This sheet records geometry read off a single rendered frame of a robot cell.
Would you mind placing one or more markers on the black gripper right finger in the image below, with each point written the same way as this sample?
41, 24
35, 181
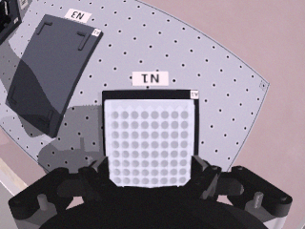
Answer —
259, 197

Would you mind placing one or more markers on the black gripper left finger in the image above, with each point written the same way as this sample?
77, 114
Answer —
39, 202

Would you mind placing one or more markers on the white label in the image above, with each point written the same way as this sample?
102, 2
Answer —
78, 15
150, 79
23, 3

